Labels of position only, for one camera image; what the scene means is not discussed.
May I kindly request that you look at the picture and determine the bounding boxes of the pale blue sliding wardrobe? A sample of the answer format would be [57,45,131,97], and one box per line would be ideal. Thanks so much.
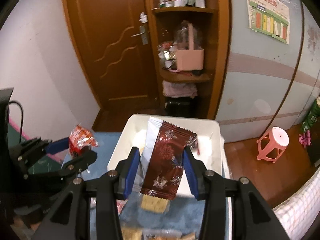
[215,0,320,143]

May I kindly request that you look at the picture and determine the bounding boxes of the white checked cloth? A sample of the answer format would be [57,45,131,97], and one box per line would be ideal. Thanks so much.
[272,166,320,240]

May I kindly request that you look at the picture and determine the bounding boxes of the person's left forearm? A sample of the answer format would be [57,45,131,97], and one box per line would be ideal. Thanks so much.
[11,214,35,232]

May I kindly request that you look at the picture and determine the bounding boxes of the brown wooden door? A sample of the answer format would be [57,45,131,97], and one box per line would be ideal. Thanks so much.
[61,0,160,110]

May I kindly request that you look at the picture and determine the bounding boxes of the metal door handle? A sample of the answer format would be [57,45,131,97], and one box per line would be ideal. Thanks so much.
[131,25,149,45]

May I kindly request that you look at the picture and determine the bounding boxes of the pile of shiny wrappers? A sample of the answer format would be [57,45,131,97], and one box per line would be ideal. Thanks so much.
[157,42,178,72]

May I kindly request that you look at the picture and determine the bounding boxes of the black cable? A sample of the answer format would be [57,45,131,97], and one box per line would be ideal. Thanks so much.
[8,101,24,135]

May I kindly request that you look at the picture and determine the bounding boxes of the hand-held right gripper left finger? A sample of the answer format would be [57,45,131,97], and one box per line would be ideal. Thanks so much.
[31,146,140,240]

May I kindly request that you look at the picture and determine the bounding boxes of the pink basket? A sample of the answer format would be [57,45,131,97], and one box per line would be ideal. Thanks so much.
[175,23,205,71]

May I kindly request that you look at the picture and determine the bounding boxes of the black case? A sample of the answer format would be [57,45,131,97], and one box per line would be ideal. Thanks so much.
[164,97,198,117]

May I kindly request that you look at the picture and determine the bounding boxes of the dark red snowflake snack packet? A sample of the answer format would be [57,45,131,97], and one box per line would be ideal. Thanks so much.
[140,121,198,200]

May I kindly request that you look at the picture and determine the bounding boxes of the green bag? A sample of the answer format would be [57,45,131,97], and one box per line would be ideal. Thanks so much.
[300,96,320,133]

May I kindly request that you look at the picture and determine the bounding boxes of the wall poster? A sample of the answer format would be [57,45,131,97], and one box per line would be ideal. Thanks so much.
[244,0,290,45]

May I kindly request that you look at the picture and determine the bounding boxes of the dark framed board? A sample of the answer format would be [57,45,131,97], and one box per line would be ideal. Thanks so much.
[306,130,320,168]

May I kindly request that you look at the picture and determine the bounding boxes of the silver white snack packet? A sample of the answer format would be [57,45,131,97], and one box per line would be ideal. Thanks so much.
[132,116,164,193]

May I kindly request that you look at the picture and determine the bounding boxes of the pink plastic stool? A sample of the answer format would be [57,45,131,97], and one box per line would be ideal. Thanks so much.
[257,127,290,162]

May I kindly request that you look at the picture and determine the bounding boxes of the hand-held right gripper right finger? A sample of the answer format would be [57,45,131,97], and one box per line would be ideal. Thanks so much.
[182,146,292,240]

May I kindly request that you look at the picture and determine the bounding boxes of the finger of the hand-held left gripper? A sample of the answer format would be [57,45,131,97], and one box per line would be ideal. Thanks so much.
[23,149,98,181]
[15,136,71,171]

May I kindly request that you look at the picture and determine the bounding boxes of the clear plastic bag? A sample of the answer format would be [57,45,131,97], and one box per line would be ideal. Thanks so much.
[174,20,203,50]

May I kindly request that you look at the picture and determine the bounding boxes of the blue fuzzy mat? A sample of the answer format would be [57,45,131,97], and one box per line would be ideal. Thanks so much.
[62,131,233,240]

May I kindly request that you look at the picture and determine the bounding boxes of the wooden corner shelf unit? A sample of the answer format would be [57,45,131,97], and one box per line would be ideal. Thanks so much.
[141,0,230,120]

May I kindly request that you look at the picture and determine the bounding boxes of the white plastic bin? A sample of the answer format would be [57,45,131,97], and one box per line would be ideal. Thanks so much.
[107,114,233,198]

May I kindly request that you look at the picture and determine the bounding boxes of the pink folded cloth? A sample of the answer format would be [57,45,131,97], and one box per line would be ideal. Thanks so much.
[162,80,198,98]

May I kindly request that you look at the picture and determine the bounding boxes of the red orange snack packet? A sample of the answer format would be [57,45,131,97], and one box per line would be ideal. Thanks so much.
[69,124,99,155]

